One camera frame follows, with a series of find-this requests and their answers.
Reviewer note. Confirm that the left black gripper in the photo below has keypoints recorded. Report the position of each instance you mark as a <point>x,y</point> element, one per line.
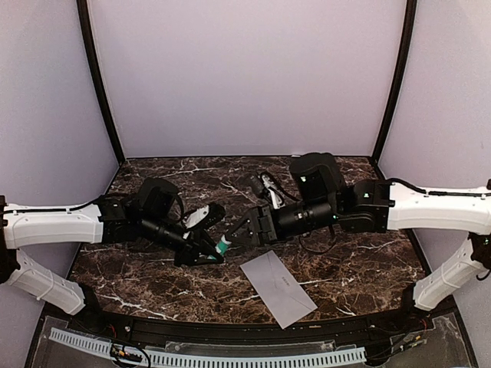
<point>193,247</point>

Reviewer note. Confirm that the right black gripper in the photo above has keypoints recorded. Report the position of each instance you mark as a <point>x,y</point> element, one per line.
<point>257,218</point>

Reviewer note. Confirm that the green glue stick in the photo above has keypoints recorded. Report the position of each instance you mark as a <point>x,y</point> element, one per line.
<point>223,245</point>

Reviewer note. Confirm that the grey envelope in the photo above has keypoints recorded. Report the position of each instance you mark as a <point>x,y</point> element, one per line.
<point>284,297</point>

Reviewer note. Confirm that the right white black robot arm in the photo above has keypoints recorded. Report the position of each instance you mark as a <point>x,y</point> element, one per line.
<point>378,206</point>

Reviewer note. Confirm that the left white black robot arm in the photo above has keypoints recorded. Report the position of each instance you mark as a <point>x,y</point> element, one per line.
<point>106,220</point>

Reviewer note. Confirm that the small circuit board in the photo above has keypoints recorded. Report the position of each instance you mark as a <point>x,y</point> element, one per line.
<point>120,354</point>

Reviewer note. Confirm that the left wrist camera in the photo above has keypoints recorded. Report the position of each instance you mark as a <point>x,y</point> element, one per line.
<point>204,217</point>

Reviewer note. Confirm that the black front rail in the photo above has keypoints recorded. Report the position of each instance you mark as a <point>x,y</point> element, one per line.
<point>157,312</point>

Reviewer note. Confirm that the white slotted cable duct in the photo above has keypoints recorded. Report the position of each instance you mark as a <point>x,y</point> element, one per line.
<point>210,357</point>

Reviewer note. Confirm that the left black frame post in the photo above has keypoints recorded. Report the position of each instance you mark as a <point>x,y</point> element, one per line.
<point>97,79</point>

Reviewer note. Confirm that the black frame post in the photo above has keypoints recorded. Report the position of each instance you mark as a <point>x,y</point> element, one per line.
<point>97,79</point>
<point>397,80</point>

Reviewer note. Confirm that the right black frame post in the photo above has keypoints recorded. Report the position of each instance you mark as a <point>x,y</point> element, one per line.
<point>397,80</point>

